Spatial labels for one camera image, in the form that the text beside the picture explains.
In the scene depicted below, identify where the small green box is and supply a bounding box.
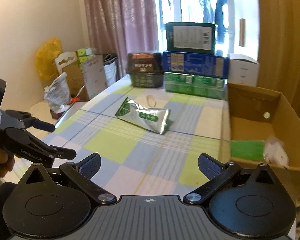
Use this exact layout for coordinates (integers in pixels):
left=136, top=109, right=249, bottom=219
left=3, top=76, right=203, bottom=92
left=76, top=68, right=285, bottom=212
left=231, top=140, right=265, bottom=161

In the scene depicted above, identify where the white square night light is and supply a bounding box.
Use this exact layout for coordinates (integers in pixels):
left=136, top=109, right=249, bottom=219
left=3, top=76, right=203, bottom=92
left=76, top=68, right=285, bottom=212
left=263, top=135, right=289, bottom=167

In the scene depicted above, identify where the silver green tea pouch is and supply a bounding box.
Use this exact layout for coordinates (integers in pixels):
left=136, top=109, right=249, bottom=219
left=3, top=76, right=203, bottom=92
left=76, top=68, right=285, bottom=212
left=115, top=98, right=171, bottom=134

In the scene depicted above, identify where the beige plastic spoon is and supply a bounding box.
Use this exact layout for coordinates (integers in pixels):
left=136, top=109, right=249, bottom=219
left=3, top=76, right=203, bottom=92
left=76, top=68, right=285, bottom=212
left=146, top=94, right=157, bottom=108

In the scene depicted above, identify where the person's left hand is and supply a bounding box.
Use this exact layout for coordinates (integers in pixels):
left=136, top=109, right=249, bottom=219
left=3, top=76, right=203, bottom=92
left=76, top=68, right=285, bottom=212
left=0, top=148, right=15, bottom=178

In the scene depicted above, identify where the silver plastic bag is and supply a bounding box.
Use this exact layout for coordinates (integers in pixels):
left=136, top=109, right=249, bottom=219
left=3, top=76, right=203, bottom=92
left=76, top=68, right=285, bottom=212
left=44, top=72, right=71, bottom=114

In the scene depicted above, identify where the brown cardboard box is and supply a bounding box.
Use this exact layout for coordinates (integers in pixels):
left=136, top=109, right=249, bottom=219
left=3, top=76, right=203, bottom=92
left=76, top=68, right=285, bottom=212
left=219, top=83, right=300, bottom=201

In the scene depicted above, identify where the yellow plastic bag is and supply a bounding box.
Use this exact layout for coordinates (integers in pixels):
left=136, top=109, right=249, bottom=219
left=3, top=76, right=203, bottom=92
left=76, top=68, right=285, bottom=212
left=34, top=37, right=63, bottom=81

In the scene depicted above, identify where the checkered tablecloth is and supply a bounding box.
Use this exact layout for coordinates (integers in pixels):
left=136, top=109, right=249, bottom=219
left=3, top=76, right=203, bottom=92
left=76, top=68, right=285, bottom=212
left=12, top=74, right=232, bottom=201

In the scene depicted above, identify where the green drink carton pack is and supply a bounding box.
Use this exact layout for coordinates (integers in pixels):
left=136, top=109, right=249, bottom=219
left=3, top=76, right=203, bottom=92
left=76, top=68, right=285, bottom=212
left=164, top=72, right=227, bottom=100

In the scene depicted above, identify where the white box behind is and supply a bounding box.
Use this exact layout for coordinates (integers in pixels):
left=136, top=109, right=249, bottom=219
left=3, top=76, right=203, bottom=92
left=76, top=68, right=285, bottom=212
left=228, top=54, right=260, bottom=86

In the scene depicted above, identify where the blue milk carton box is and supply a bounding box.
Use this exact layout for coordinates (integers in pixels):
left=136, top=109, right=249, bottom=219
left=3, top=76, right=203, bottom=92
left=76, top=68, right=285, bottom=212
left=162, top=51, right=230, bottom=79

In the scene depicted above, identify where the black instant noodle bowl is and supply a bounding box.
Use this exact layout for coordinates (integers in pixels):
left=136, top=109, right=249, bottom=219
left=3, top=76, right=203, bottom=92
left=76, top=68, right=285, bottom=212
left=126, top=51, right=164, bottom=88

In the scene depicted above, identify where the dark green top box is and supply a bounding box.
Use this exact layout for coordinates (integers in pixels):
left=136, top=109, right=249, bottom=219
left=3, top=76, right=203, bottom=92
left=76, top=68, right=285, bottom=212
left=166, top=22, right=215, bottom=55

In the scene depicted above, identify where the pink curtain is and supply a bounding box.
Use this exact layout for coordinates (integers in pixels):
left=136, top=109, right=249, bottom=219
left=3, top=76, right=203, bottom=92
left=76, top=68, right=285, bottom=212
left=84, top=0, right=159, bottom=79

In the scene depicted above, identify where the cardboard packaging by wall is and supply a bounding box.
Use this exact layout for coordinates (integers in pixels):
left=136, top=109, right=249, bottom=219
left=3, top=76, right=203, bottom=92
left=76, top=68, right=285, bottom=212
left=54, top=51, right=107, bottom=101

